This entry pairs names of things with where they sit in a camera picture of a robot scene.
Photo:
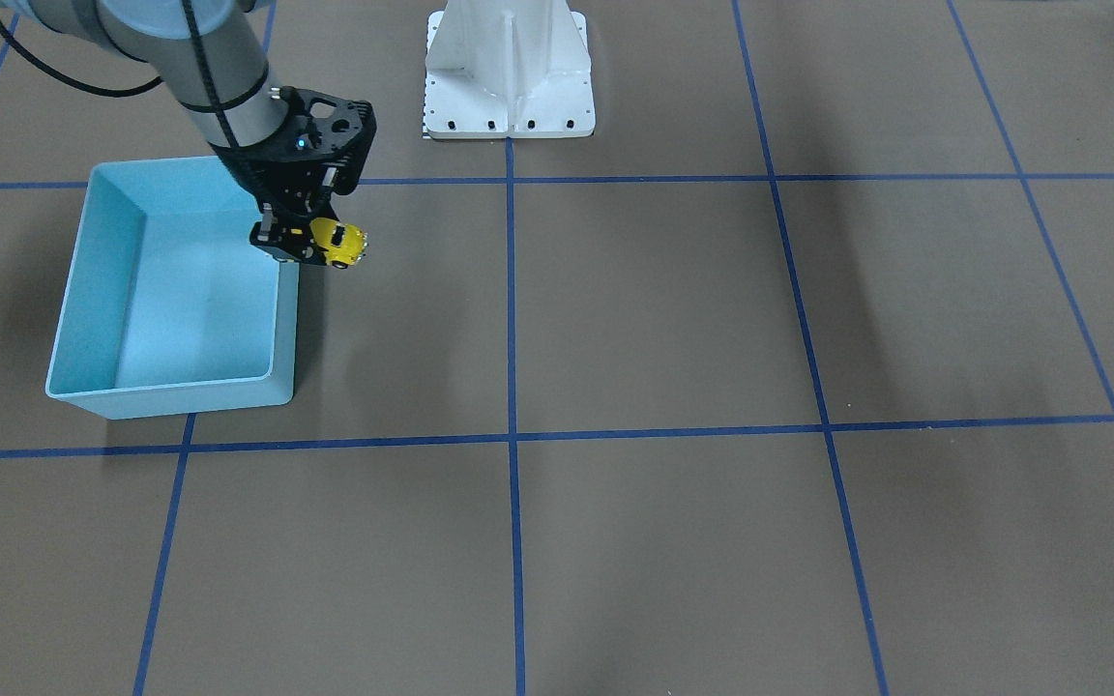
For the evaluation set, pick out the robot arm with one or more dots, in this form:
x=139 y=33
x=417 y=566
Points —
x=204 y=52

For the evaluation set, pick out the light blue plastic bin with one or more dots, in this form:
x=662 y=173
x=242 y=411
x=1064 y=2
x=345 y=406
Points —
x=168 y=308

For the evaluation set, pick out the white pedestal column base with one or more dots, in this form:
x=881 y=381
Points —
x=508 y=69

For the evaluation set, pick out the yellow beetle toy car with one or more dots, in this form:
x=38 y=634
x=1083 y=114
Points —
x=341 y=244

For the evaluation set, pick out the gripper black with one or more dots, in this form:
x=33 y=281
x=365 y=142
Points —
x=278 y=181

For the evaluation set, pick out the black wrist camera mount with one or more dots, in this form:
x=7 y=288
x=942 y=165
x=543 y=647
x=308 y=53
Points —
x=323 y=129

